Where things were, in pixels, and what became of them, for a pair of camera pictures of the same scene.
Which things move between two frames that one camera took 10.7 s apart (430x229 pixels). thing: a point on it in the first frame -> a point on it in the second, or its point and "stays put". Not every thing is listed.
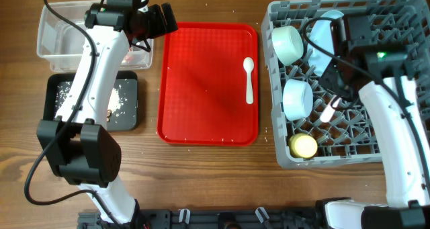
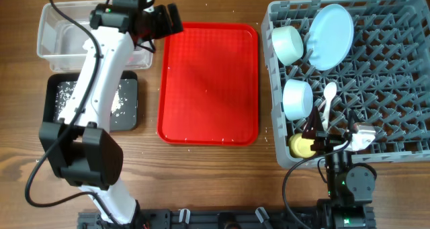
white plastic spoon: x=248 y=64 -> x=329 y=90
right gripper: x=326 y=80 -> x=326 y=140
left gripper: x=160 y=27 stays put
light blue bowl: x=297 y=99 stays put
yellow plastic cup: x=302 y=146 stays put
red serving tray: x=202 y=86 stays put
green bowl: x=287 y=44 stays put
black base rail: x=297 y=218 stays put
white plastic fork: x=326 y=116 -> x=322 y=105
